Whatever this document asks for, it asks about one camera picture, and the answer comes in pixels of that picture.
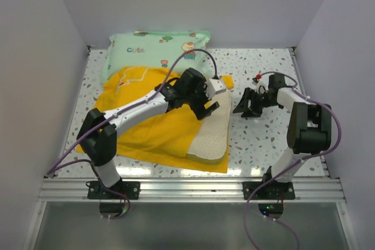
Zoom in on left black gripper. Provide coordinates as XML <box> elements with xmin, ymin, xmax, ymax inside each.
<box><xmin>185</xmin><ymin>78</ymin><xmax>219</xmax><ymax>120</ymax></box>

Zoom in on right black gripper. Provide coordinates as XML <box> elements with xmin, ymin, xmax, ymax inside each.
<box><xmin>233</xmin><ymin>87</ymin><xmax>279</xmax><ymax>118</ymax></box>

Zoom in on cream yellow-edged pillow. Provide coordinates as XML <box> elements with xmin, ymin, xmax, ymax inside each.
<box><xmin>186</xmin><ymin>90</ymin><xmax>231</xmax><ymax>165</ymax></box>

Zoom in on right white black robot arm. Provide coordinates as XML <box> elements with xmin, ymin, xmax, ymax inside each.
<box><xmin>233</xmin><ymin>71</ymin><xmax>332</xmax><ymax>200</ymax></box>

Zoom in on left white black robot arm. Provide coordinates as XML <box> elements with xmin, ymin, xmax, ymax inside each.
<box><xmin>77</xmin><ymin>68</ymin><xmax>226</xmax><ymax>200</ymax></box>

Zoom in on green cartoon bear pillow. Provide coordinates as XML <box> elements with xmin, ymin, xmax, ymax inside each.
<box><xmin>101</xmin><ymin>30</ymin><xmax>213</xmax><ymax>83</ymax></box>

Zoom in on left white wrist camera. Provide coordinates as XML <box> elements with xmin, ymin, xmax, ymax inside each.
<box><xmin>205</xmin><ymin>78</ymin><xmax>227</xmax><ymax>100</ymax></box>

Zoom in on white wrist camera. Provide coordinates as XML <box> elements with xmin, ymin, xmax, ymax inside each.
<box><xmin>253</xmin><ymin>74</ymin><xmax>267</xmax><ymax>94</ymax></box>
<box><xmin>205</xmin><ymin>78</ymin><xmax>227</xmax><ymax>100</ymax></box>

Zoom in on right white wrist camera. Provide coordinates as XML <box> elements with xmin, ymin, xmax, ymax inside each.
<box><xmin>253</xmin><ymin>74</ymin><xmax>267</xmax><ymax>94</ymax></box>

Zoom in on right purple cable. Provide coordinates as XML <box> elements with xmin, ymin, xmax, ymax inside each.
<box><xmin>244</xmin><ymin>71</ymin><xmax>343</xmax><ymax>250</ymax></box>

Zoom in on purple cable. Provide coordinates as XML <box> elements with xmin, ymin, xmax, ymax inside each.
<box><xmin>46</xmin><ymin>48</ymin><xmax>219</xmax><ymax>218</ymax></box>
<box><xmin>244</xmin><ymin>71</ymin><xmax>343</xmax><ymax>250</ymax></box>

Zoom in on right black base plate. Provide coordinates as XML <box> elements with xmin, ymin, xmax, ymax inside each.
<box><xmin>242</xmin><ymin>181</ymin><xmax>296</xmax><ymax>200</ymax></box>

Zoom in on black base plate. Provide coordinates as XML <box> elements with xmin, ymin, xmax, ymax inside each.
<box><xmin>242</xmin><ymin>181</ymin><xmax>296</xmax><ymax>200</ymax></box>
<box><xmin>86</xmin><ymin>181</ymin><xmax>141</xmax><ymax>200</ymax></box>

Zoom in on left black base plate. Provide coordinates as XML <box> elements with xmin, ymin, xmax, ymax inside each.
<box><xmin>86</xmin><ymin>181</ymin><xmax>141</xmax><ymax>200</ymax></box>

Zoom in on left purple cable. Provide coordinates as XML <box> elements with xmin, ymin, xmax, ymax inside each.
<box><xmin>46</xmin><ymin>48</ymin><xmax>219</xmax><ymax>218</ymax></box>

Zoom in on aluminium mounting rail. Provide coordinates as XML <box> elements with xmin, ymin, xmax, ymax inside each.
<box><xmin>37</xmin><ymin>177</ymin><xmax>346</xmax><ymax>203</ymax></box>

